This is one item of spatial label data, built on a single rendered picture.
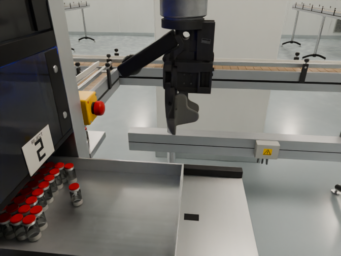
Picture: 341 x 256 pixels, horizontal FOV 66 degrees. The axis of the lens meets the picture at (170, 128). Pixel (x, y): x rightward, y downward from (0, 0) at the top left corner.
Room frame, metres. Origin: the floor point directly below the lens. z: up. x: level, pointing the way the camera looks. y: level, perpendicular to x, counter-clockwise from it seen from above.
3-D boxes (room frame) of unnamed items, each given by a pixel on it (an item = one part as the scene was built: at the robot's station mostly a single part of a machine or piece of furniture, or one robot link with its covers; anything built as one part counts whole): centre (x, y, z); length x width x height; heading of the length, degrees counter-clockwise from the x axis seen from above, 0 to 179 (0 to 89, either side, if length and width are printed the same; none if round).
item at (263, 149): (1.23, -0.53, 0.50); 0.12 x 0.05 x 0.09; 84
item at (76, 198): (0.42, 0.20, 0.90); 0.02 x 0.02 x 0.04
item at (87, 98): (0.66, 0.24, 1.00); 0.08 x 0.07 x 0.07; 84
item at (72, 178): (0.49, 0.23, 0.90); 0.02 x 0.02 x 0.05
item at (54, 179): (0.41, 0.26, 0.90); 0.18 x 0.02 x 0.05; 174
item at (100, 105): (0.66, 0.20, 0.99); 0.04 x 0.04 x 0.04; 84
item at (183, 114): (0.44, -0.02, 1.07); 0.06 x 0.03 x 0.09; 84
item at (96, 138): (0.68, 0.28, 0.87); 0.14 x 0.13 x 0.02; 84
